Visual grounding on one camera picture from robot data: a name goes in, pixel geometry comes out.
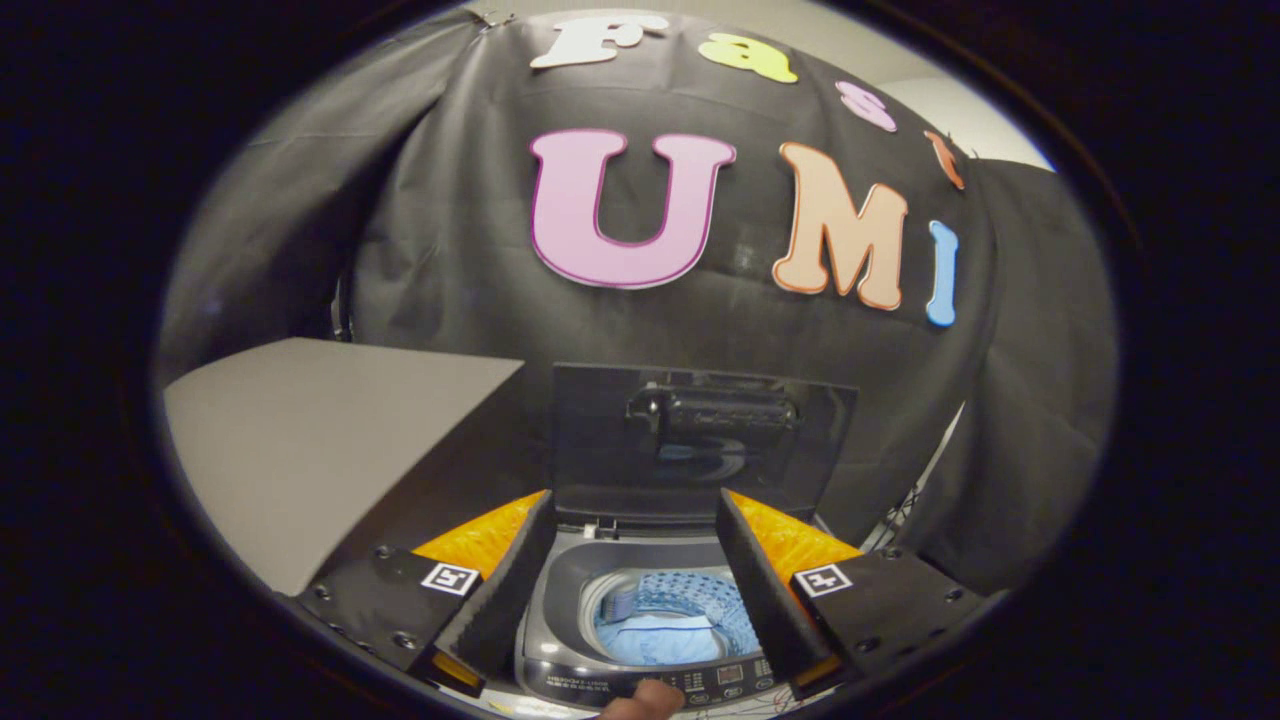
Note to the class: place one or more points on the grey cabinet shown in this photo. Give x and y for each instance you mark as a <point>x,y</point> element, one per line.
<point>300,440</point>

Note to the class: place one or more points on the black backdrop cloth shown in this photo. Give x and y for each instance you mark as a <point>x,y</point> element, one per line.
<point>450,280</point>

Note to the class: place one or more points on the light blue shirt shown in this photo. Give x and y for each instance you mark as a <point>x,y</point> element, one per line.
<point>655,640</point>

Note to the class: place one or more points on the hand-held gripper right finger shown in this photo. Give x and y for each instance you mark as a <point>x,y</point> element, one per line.
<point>760,590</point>

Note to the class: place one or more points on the dark washing machine lid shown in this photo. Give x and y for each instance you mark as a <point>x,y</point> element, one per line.
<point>600,440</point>

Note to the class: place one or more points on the grey washing machine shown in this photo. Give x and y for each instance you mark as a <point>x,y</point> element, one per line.
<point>545,650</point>

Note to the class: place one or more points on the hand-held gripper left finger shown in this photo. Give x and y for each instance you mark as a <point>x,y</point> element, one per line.
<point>505,600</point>

